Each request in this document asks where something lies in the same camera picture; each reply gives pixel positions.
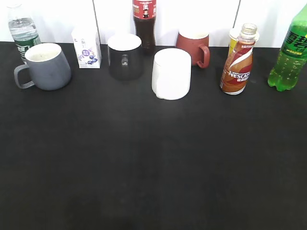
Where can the red-brown ceramic mug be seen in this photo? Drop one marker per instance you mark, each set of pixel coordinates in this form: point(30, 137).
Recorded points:
point(196, 43)

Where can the yellow white paper cup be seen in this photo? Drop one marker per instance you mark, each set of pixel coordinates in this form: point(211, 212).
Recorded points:
point(233, 34)

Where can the Nescafe coffee bottle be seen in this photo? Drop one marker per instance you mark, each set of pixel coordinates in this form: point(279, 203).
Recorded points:
point(239, 63)

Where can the white ceramic mug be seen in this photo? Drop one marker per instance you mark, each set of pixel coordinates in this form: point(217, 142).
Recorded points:
point(171, 74)

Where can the green Sprite bottle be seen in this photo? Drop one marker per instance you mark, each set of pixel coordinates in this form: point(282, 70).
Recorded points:
point(292, 56)

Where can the clear water bottle green label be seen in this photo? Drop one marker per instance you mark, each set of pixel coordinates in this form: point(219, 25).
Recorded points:
point(22, 28)

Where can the black glossy mug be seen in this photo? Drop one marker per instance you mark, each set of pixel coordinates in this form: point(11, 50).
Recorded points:
point(125, 61)

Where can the cola bottle red label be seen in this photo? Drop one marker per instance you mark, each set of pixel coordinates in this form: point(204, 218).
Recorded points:
point(144, 13)

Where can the small white milk carton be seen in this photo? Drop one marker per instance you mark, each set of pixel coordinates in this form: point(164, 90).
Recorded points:
point(87, 47)

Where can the grey ceramic mug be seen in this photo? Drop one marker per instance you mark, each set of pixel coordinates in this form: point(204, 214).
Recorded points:
point(48, 67)

